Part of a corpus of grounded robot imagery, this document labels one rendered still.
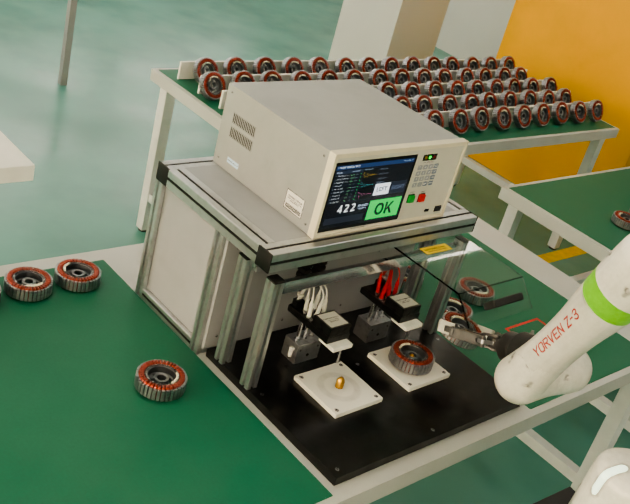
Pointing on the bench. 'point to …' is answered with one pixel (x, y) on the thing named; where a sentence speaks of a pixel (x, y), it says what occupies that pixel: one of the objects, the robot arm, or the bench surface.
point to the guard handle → (503, 301)
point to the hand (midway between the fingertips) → (461, 329)
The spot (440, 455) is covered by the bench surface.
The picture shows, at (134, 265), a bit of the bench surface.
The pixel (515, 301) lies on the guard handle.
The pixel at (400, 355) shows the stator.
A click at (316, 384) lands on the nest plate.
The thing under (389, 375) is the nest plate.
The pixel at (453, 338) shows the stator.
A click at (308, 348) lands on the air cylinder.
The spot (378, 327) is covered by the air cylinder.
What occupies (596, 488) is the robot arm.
